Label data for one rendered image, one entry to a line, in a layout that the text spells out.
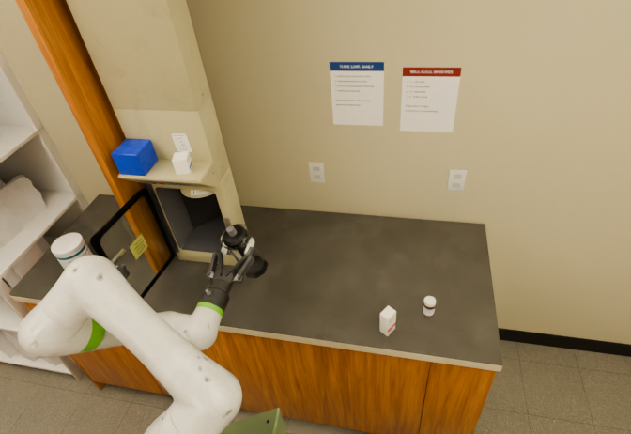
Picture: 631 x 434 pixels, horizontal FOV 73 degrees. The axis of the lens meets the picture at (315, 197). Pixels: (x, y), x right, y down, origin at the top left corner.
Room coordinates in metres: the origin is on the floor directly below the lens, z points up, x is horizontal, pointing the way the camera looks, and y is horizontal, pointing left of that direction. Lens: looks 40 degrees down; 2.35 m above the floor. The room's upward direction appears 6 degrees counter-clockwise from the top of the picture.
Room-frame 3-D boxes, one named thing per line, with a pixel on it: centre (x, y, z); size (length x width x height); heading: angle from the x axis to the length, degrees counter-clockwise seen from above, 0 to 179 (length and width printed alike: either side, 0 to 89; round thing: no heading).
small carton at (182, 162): (1.24, 0.44, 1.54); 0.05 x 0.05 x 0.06; 0
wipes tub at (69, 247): (1.40, 1.12, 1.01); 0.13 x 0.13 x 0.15
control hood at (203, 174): (1.26, 0.52, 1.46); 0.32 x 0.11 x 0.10; 74
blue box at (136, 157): (1.29, 0.62, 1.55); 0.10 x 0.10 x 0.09; 74
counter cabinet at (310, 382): (1.33, 0.32, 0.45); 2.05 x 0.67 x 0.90; 74
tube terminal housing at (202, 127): (1.44, 0.47, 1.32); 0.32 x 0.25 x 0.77; 74
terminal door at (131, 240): (1.21, 0.71, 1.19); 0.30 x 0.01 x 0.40; 157
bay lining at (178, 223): (1.44, 0.47, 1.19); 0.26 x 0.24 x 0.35; 74
